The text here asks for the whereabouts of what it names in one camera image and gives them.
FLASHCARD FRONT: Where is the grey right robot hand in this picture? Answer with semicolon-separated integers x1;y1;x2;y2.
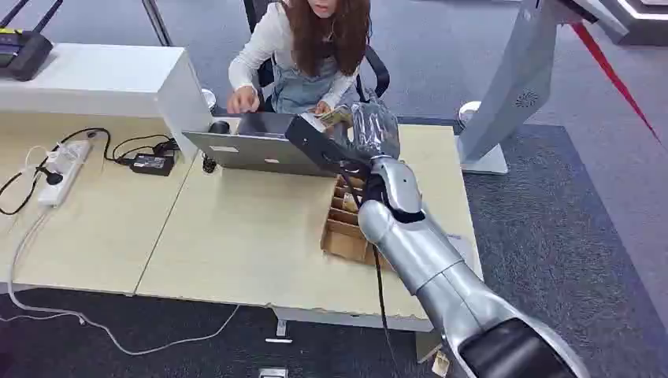
350;101;402;160

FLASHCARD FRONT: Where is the black office chair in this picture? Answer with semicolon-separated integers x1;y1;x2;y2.
242;0;392;113

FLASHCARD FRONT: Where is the round white base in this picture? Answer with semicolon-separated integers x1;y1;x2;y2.
458;100;483;128

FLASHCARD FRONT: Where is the person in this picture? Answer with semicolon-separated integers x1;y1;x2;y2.
227;0;375;117

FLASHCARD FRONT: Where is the wooden card box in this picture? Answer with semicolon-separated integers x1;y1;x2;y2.
319;174;395;272

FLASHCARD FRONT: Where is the grey laptop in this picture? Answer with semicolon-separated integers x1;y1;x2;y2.
182;112;341;179

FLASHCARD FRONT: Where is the grey kiosk stand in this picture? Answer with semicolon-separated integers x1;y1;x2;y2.
455;0;630;176

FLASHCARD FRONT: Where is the white desk leg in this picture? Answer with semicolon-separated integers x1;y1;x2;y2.
270;306;435;338

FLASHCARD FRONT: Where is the black power adapter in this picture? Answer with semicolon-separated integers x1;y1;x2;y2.
128;152;176;178

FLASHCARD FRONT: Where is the red floor tape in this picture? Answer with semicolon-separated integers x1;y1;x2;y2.
570;21;668;154

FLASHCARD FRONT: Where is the paper tag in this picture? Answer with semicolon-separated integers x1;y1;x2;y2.
431;350;451;378

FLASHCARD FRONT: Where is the black metal pole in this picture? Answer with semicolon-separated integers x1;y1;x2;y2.
141;0;174;47

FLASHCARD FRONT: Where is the white cabinet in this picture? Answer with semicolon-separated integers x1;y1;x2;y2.
0;43;214;163

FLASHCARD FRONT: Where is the black white lit platform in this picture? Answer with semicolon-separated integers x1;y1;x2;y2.
599;0;668;47

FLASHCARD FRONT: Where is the white power strip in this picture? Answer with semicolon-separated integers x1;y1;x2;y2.
36;139;94;208

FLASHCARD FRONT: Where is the white plug charger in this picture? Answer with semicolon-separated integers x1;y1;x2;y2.
45;146;80;174

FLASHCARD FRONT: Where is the black router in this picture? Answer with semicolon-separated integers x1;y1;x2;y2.
0;0;65;83

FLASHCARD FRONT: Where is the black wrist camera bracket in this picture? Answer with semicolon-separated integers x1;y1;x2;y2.
284;113;373;180

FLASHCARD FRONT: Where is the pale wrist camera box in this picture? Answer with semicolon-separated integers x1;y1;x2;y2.
299;112;328;132

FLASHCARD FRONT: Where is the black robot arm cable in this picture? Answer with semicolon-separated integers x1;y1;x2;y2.
340;172;404;378

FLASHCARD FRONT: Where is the black adapter cable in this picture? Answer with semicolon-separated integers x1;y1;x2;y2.
104;134;182;164

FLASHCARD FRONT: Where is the black power cable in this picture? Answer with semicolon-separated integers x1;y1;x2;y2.
0;127;112;217

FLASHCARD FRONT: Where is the white floor cable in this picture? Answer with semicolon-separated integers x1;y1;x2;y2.
0;207;242;358

